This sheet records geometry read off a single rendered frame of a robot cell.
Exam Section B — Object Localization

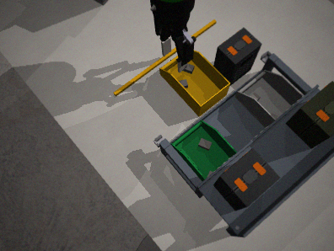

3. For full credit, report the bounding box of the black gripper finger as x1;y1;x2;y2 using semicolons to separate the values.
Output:
169;29;197;72
152;11;171;56

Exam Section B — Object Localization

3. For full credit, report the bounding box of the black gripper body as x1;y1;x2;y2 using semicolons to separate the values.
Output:
156;14;190;37

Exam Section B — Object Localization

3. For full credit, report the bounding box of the yellow bin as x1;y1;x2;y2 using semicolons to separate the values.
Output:
159;51;230;117

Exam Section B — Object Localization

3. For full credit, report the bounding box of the grey metal shelf rack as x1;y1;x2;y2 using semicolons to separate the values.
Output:
154;51;334;238

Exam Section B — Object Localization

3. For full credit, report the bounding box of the grey open bin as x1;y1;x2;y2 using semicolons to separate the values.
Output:
237;70;304;128

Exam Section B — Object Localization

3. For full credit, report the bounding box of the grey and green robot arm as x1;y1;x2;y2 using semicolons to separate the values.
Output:
150;0;195;20

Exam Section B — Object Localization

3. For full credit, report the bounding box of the green open bin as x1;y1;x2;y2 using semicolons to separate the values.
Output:
173;121;237;181

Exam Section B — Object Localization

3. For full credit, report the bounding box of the yellow long bar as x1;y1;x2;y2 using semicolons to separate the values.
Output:
114;19;216;96

